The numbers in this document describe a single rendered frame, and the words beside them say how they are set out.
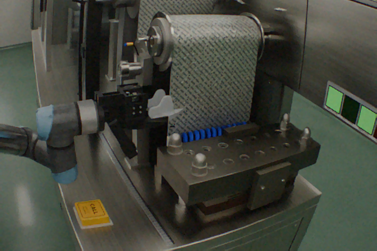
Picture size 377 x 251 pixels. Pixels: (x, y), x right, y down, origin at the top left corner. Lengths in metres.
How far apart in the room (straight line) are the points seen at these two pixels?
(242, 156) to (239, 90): 0.18
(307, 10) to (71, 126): 0.63
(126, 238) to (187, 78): 0.40
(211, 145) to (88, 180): 0.34
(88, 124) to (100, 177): 0.24
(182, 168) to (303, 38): 0.44
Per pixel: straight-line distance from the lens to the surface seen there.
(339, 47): 0.84
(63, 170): 0.83
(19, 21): 6.36
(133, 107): 0.81
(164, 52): 0.84
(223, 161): 0.83
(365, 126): 0.81
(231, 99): 0.96
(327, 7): 0.87
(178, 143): 0.83
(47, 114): 0.77
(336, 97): 0.86
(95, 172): 1.00
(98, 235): 0.80
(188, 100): 0.89
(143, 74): 0.90
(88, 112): 0.78
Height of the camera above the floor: 1.47
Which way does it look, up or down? 24 degrees down
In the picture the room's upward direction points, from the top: 4 degrees clockwise
